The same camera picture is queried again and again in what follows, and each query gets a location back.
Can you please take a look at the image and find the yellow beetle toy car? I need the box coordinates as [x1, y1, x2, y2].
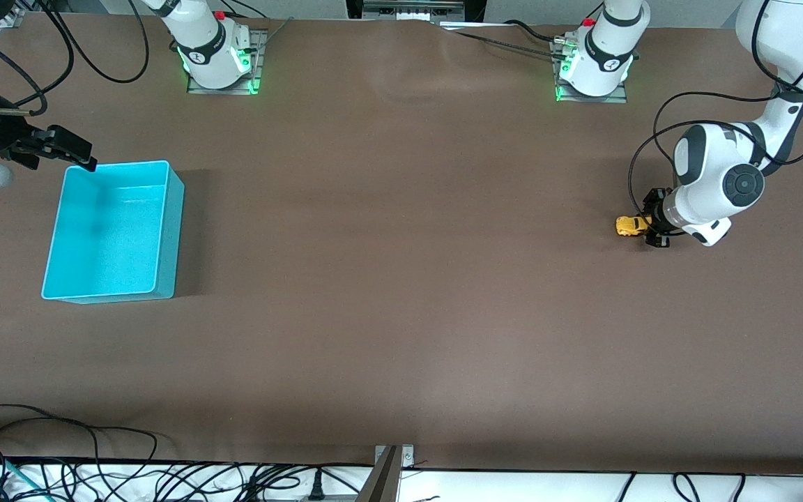
[615, 215, 653, 238]

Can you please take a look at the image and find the turquoise plastic bin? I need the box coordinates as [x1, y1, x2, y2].
[41, 160, 185, 305]

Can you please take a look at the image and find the grey power strip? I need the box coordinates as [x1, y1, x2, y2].
[362, 0, 466, 20]

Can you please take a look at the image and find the grey metal mast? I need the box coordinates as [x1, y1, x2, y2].
[355, 446, 402, 502]

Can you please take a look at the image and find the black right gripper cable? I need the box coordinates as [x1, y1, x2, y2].
[0, 24, 49, 116]

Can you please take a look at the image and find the black hanging right arm cable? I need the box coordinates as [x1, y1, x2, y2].
[39, 0, 149, 83]

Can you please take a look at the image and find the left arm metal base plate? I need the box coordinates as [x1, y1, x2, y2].
[553, 36, 629, 104]

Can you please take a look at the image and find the aluminium frame bracket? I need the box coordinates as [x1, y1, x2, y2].
[0, 6, 26, 74]

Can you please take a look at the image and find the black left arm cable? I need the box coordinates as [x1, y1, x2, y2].
[627, 0, 803, 238]

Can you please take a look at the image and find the short black table cable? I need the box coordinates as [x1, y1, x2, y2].
[505, 19, 557, 43]

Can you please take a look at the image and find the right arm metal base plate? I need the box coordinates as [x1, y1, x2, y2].
[187, 29, 268, 95]

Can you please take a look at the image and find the long black table cable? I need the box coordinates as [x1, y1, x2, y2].
[436, 22, 569, 62]

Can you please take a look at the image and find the thin grey cable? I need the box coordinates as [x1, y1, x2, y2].
[252, 17, 296, 56]

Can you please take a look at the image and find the black looped floor cable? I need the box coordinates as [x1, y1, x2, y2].
[672, 473, 703, 502]

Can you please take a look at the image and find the black looping cable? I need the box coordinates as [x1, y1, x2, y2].
[0, 403, 160, 466]

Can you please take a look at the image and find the small metal table bracket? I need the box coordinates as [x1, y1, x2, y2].
[374, 444, 415, 469]

